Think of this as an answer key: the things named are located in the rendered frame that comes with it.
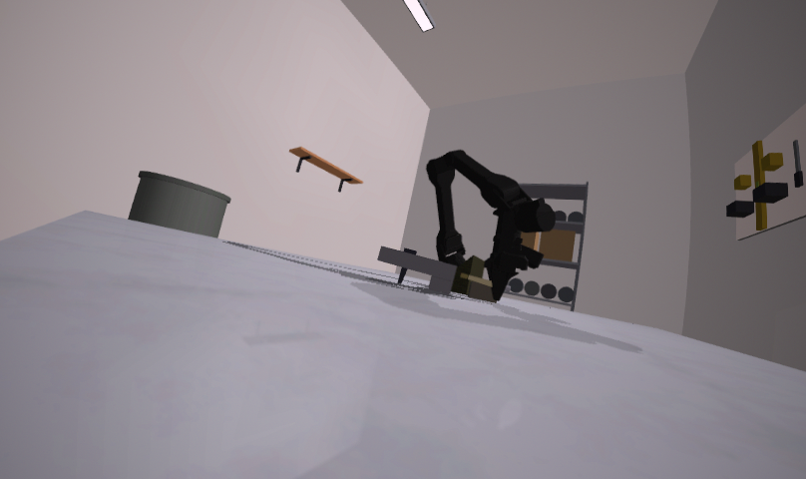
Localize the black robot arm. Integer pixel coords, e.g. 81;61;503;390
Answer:
427;150;556;269

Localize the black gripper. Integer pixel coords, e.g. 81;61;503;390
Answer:
484;231;529;301

